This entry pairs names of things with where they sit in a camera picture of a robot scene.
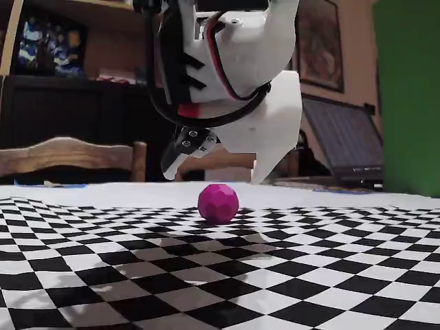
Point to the gripper finger black mount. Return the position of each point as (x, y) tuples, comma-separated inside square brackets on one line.
[(192, 142)]

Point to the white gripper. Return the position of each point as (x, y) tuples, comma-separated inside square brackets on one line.
[(275, 127)]

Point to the pink faceted ball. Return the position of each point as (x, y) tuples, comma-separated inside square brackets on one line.
[(218, 204)]

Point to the white pink flat box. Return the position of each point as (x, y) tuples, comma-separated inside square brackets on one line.
[(113, 79)]

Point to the open laptop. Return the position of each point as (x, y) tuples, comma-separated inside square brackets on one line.
[(343, 137)]

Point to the blue tape strip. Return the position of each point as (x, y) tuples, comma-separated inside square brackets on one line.
[(74, 186)]

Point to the dark wooden cabinet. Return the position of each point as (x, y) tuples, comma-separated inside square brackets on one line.
[(68, 110)]

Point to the light wooden bookshelf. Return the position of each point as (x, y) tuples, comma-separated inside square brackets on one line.
[(113, 41)]

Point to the green panel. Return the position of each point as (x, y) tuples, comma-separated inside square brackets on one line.
[(409, 103)]

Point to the black white checkered mat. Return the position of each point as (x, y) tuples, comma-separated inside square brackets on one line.
[(309, 275)]

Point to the starry night picture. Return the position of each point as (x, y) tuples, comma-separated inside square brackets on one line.
[(51, 44)]

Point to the framed wall picture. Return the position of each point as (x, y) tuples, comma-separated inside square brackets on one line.
[(319, 44)]

